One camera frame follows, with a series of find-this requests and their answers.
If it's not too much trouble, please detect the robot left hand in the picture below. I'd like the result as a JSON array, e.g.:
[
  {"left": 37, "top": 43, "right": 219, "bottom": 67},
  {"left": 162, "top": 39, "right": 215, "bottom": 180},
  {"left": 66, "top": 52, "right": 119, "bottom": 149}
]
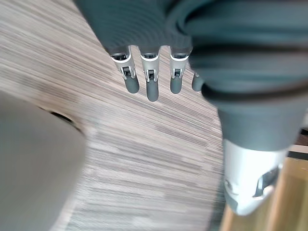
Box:
[{"left": 73, "top": 0, "right": 308, "bottom": 217}]

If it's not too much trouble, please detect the robot left leg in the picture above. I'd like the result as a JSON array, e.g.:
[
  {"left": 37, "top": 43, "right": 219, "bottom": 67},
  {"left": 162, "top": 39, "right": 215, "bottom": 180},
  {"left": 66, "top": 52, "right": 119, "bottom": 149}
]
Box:
[{"left": 0, "top": 90, "right": 88, "bottom": 231}]

